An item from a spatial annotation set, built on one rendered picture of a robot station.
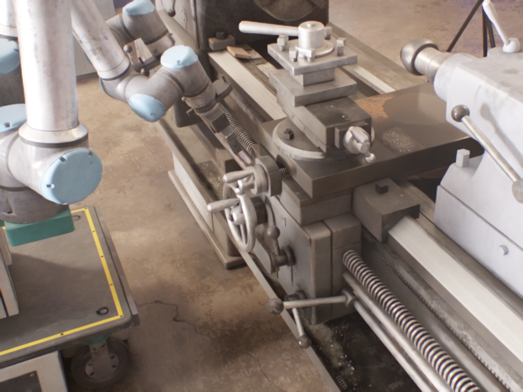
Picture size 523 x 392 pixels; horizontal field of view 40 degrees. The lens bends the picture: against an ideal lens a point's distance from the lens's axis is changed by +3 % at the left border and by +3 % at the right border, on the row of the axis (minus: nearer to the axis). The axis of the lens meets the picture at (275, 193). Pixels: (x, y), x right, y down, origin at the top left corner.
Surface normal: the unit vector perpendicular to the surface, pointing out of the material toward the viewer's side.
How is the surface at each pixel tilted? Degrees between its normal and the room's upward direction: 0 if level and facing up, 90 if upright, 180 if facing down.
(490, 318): 36
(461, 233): 90
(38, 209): 70
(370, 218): 90
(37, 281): 0
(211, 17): 90
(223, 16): 90
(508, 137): 76
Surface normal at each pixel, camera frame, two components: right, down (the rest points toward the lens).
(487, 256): -0.91, 0.25
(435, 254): -0.57, -0.54
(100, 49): 0.28, 0.66
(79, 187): 0.71, 0.43
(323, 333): -0.04, -0.84
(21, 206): 0.00, 0.22
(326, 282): 0.40, 0.48
